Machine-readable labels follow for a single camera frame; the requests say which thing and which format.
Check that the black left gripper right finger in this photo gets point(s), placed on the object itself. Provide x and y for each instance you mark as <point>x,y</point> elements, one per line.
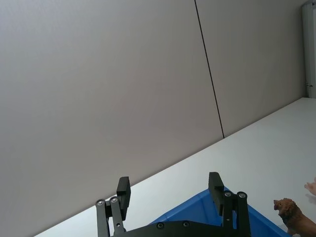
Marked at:
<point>216,195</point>

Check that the pale pink toy figure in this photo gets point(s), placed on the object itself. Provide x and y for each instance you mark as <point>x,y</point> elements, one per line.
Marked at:
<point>311,186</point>

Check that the brown toy lion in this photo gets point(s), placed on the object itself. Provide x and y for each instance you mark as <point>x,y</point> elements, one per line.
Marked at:
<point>293,214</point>

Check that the blue plastic bin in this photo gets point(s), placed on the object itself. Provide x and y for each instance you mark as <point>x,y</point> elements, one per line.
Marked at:
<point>195,209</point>

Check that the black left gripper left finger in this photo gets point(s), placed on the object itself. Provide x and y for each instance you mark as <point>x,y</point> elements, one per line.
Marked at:
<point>123,197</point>

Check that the pale grey door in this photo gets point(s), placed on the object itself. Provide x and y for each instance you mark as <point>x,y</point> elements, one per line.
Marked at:
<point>309,47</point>

